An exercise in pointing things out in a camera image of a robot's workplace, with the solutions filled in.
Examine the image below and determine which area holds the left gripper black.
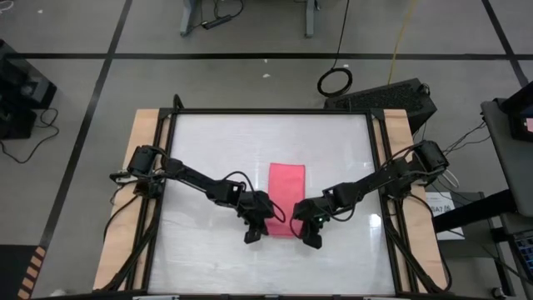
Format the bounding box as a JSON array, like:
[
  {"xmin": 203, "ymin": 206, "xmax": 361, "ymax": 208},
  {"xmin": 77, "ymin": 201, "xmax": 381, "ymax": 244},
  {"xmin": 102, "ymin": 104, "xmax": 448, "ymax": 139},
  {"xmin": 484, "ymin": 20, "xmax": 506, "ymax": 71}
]
[{"xmin": 237, "ymin": 190, "xmax": 276, "ymax": 245}]

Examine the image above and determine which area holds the pink towel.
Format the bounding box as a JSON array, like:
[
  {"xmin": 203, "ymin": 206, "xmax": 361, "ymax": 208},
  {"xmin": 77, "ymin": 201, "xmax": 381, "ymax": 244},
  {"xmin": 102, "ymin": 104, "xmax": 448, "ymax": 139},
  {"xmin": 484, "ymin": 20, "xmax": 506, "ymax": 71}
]
[{"xmin": 265, "ymin": 162, "xmax": 306, "ymax": 238}]

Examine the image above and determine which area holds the light wooden side board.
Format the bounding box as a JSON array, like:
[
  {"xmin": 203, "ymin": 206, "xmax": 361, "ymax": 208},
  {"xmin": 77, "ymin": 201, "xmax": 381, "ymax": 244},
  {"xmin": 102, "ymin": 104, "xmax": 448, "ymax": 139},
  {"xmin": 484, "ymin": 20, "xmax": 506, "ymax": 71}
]
[
  {"xmin": 372, "ymin": 108, "xmax": 449, "ymax": 293},
  {"xmin": 92, "ymin": 108, "xmax": 172, "ymax": 292}
]

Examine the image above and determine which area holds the white paper label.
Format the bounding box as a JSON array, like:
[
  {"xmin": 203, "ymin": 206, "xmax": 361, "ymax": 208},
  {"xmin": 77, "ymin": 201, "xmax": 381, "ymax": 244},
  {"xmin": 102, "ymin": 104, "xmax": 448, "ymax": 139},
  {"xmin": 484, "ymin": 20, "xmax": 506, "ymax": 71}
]
[{"xmin": 424, "ymin": 191, "xmax": 466, "ymax": 242}]

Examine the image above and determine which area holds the black perforated computer tower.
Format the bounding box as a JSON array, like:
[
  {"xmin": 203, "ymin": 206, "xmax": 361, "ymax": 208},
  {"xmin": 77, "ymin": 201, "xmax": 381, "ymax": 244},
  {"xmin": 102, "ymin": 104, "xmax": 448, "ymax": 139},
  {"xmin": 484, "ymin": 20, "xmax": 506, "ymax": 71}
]
[{"xmin": 323, "ymin": 77, "xmax": 438, "ymax": 135}]

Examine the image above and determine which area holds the black table clamp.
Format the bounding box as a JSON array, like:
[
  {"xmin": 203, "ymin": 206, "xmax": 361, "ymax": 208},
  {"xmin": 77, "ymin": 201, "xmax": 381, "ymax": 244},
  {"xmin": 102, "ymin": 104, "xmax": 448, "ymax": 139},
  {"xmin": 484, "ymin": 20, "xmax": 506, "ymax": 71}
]
[{"xmin": 108, "ymin": 170, "xmax": 132, "ymax": 186}]

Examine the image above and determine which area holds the black desk base beam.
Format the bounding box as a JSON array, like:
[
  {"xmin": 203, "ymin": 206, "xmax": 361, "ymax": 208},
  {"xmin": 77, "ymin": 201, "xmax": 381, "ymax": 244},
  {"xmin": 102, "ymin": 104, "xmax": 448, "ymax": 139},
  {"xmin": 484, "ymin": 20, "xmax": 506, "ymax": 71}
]
[{"xmin": 432, "ymin": 187, "xmax": 517, "ymax": 233}]

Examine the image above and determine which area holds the black power strip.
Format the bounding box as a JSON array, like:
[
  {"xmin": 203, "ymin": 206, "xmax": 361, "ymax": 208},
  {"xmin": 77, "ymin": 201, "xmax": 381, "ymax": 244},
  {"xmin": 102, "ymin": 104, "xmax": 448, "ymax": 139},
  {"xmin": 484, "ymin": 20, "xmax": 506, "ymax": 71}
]
[{"xmin": 202, "ymin": 14, "xmax": 233, "ymax": 30}]

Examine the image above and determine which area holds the grey desk leg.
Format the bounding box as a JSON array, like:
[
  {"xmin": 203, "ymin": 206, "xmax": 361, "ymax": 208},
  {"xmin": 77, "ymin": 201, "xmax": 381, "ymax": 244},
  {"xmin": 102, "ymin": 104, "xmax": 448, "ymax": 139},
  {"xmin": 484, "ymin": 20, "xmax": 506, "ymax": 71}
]
[
  {"xmin": 179, "ymin": 0, "xmax": 201, "ymax": 38},
  {"xmin": 305, "ymin": 0, "xmax": 320, "ymax": 39}
]

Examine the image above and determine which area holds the grey desk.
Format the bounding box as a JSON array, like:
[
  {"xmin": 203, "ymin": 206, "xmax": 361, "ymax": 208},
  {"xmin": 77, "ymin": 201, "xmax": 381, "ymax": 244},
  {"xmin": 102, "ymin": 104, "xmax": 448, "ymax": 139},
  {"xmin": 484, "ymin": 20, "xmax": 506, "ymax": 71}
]
[{"xmin": 481, "ymin": 98, "xmax": 533, "ymax": 218}]

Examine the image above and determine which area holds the blue keyboard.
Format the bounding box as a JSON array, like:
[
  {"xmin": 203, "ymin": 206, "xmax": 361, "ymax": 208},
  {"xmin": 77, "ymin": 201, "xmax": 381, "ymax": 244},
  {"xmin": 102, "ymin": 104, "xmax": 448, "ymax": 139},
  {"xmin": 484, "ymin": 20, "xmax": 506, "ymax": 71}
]
[{"xmin": 512, "ymin": 231, "xmax": 533, "ymax": 272}]

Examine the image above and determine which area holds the black monitor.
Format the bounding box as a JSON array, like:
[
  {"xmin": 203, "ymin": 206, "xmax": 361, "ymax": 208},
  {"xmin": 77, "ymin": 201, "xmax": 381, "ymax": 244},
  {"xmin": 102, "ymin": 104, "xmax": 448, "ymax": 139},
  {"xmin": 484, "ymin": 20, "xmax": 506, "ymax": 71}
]
[{"xmin": 495, "ymin": 81, "xmax": 533, "ymax": 143}]

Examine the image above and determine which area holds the black mat with orange stripes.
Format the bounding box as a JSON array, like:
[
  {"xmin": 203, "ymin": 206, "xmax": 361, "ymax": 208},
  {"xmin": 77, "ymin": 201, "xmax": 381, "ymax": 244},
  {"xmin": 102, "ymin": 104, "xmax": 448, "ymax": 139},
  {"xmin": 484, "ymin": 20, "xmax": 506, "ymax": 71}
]
[{"xmin": 0, "ymin": 244, "xmax": 47, "ymax": 300}]

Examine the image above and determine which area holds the black box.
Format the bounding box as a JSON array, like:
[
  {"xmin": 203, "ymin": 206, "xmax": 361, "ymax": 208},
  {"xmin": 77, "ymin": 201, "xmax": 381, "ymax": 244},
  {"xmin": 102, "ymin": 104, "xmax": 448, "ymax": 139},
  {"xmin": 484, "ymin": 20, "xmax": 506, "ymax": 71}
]
[{"xmin": 0, "ymin": 107, "xmax": 37, "ymax": 141}]

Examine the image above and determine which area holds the black equipment case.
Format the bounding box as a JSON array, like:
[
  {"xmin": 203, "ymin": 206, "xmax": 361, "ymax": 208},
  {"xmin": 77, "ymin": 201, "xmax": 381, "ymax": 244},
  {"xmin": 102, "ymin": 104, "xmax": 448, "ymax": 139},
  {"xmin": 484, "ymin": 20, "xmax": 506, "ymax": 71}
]
[{"xmin": 0, "ymin": 39, "xmax": 58, "ymax": 110}]

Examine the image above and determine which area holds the black table frame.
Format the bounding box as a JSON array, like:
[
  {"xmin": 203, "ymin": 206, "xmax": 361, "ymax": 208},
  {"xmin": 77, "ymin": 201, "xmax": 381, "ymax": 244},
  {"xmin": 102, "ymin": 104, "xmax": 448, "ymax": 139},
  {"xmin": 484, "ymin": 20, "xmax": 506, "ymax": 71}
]
[{"xmin": 99, "ymin": 93, "xmax": 453, "ymax": 300}]

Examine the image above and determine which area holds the black coiled cable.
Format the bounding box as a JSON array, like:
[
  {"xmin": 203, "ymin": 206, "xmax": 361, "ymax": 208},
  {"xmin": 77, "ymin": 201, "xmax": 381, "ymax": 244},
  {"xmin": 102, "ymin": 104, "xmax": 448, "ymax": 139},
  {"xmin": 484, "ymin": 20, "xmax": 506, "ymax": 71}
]
[{"xmin": 316, "ymin": 0, "xmax": 354, "ymax": 98}]

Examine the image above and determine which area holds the yellow cable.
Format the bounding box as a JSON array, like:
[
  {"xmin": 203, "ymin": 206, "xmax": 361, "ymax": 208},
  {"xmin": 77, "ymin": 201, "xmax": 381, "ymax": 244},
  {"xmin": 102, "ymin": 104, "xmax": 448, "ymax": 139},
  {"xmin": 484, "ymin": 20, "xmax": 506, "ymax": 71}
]
[{"xmin": 387, "ymin": 0, "xmax": 417, "ymax": 84}]

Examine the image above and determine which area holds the black floor cable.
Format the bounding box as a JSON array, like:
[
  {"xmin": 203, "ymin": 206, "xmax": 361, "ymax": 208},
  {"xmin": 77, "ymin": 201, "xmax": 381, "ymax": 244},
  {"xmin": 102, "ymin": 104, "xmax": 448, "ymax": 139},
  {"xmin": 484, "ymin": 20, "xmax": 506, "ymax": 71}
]
[{"xmin": 0, "ymin": 107, "xmax": 60, "ymax": 164}]

